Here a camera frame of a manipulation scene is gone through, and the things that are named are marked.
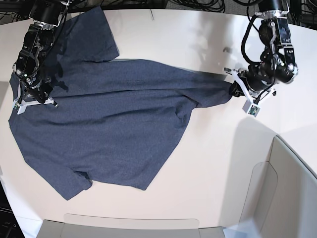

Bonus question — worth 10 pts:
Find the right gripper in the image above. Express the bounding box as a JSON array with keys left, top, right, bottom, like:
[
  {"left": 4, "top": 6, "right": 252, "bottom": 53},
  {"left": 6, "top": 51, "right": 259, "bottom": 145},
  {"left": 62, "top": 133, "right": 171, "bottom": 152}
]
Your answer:
[{"left": 13, "top": 81, "right": 58, "bottom": 107}]

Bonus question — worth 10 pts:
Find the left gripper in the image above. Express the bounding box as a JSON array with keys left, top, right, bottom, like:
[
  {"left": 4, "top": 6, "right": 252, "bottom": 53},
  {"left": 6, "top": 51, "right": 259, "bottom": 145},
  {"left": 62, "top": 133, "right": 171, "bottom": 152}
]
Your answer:
[{"left": 224, "top": 67, "right": 276, "bottom": 104}]

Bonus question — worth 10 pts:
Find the dark blue t-shirt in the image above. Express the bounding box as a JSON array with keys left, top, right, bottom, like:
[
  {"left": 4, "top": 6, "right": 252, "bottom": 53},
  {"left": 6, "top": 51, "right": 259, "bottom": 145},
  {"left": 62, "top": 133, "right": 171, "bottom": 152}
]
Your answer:
[{"left": 9, "top": 7, "right": 231, "bottom": 200}]

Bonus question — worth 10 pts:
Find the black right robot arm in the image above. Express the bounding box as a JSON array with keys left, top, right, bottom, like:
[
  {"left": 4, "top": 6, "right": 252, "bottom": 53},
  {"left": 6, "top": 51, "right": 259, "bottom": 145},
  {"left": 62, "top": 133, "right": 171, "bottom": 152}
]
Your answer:
[{"left": 12, "top": 0, "right": 72, "bottom": 115}]

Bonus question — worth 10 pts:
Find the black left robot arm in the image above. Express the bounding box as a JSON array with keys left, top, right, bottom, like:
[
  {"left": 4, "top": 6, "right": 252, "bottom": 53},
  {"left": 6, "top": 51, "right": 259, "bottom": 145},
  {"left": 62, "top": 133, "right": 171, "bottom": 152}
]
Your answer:
[{"left": 225, "top": 0, "right": 298, "bottom": 104}]

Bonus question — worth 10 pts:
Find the grey bin right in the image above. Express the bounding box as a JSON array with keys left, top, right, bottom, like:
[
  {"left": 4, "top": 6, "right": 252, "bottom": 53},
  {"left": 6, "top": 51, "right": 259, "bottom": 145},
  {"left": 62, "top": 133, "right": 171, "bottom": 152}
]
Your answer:
[{"left": 238, "top": 137, "right": 317, "bottom": 238}]

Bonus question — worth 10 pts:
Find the grey bin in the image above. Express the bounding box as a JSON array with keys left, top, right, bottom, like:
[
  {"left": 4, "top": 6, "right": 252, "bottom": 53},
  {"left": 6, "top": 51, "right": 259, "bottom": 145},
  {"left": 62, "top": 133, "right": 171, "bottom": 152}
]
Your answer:
[
  {"left": 37, "top": 214, "right": 225, "bottom": 238},
  {"left": 238, "top": 137, "right": 317, "bottom": 238}
]

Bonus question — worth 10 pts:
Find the grey bin bottom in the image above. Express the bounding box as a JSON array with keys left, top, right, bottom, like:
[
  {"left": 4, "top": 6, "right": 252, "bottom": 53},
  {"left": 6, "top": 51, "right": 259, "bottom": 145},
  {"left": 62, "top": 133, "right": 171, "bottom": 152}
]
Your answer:
[{"left": 37, "top": 214, "right": 225, "bottom": 238}]

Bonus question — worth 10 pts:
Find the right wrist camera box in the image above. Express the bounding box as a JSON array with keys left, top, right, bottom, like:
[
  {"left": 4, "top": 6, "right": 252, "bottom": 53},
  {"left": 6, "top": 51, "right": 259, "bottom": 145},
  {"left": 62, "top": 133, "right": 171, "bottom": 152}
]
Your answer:
[{"left": 13, "top": 101, "right": 27, "bottom": 115}]

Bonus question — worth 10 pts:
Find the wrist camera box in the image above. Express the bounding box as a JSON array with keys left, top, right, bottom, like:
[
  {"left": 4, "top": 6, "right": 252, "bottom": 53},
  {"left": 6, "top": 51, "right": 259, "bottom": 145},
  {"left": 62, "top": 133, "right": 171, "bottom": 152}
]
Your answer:
[
  {"left": 243, "top": 100, "right": 261, "bottom": 117},
  {"left": 13, "top": 101, "right": 27, "bottom": 115}
]

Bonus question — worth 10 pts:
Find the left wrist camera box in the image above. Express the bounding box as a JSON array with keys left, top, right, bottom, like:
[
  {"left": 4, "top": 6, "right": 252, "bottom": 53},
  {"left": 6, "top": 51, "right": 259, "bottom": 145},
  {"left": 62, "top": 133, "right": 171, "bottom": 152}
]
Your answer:
[{"left": 243, "top": 100, "right": 261, "bottom": 117}]

